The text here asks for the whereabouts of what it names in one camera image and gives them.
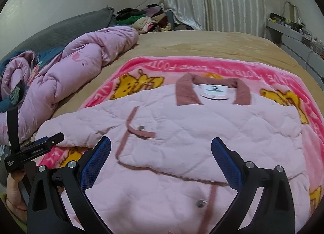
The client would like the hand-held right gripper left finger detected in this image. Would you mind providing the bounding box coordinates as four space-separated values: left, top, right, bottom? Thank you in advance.
27 136 113 234

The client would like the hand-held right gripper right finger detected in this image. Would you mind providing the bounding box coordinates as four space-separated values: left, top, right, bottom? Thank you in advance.
210 137 297 234

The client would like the pink quilted jacket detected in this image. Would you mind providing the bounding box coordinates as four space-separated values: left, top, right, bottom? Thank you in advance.
34 72 312 234

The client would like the pile of clothes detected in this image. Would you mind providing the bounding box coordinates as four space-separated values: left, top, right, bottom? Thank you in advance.
115 3 176 34

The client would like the person's left hand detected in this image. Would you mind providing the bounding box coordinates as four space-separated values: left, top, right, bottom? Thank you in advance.
6 170 28 212

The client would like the blue patterned cloth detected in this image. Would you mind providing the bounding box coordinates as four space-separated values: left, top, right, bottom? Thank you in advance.
0 47 64 113

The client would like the pink printed blanket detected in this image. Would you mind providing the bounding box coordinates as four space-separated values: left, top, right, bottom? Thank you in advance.
35 56 324 224

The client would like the pink comforter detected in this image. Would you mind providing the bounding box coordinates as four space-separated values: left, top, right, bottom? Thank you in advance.
0 25 140 146

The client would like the grey quilted pillow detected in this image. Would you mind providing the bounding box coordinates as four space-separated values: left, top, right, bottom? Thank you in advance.
0 6 117 60

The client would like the tan bed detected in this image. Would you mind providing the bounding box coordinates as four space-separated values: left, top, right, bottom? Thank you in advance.
0 29 324 148

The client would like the grey desk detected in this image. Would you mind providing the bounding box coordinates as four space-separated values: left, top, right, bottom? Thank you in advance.
266 18 324 86

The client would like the clutter of small desk items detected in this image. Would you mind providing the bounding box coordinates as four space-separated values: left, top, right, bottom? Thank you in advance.
270 1 324 56

